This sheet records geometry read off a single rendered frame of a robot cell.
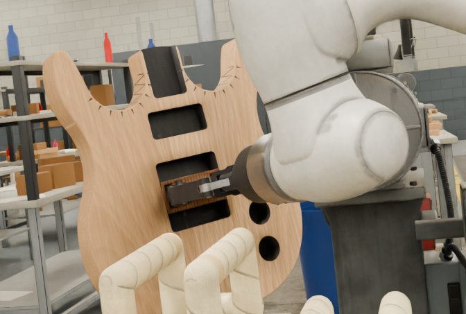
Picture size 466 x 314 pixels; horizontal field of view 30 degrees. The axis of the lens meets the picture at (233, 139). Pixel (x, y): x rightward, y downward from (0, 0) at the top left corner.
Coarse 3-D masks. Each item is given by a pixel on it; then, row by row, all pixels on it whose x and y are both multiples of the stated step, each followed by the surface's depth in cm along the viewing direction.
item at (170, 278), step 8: (184, 256) 97; (176, 264) 96; (184, 264) 97; (160, 272) 96; (168, 272) 96; (176, 272) 96; (160, 280) 96; (168, 280) 96; (176, 280) 96; (160, 288) 97; (168, 288) 96; (176, 288) 96; (160, 296) 97; (168, 296) 96; (176, 296) 96; (184, 296) 96; (168, 304) 96; (176, 304) 96; (184, 304) 96; (168, 312) 96; (176, 312) 96; (184, 312) 96
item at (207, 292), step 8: (208, 280) 77; (216, 280) 78; (184, 288) 78; (192, 288) 77; (200, 288) 77; (208, 288) 77; (216, 288) 78; (192, 296) 78; (200, 296) 77; (208, 296) 77; (216, 296) 78; (192, 304) 78; (200, 304) 77; (208, 304) 77; (216, 304) 78; (192, 312) 78; (200, 312) 77; (208, 312) 77; (216, 312) 78
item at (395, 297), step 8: (384, 296) 92; (392, 296) 90; (400, 296) 90; (384, 304) 88; (392, 304) 87; (400, 304) 87; (408, 304) 90; (384, 312) 85; (392, 312) 84; (400, 312) 85; (408, 312) 87
